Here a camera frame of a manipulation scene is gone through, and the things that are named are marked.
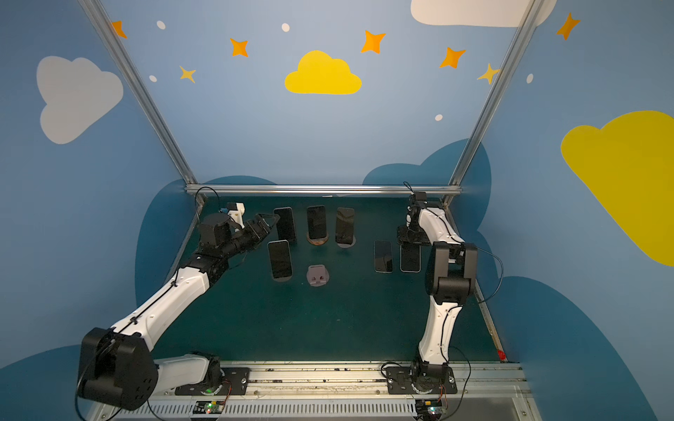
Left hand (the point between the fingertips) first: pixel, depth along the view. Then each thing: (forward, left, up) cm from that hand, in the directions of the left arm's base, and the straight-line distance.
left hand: (277, 223), depth 79 cm
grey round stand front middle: (-6, -12, -22) cm, 26 cm away
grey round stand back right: (+9, -23, -25) cm, 35 cm away
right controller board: (-44, -45, -26) cm, 68 cm away
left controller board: (-44, +16, -26) cm, 54 cm away
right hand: (+8, -48, -18) cm, 51 cm away
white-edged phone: (+1, -46, -20) cm, 50 cm away
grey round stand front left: (-7, +1, -24) cm, 25 cm away
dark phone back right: (+12, -21, -15) cm, 28 cm away
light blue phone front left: (-3, +1, -16) cm, 17 cm away
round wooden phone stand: (+12, -11, -26) cm, 31 cm away
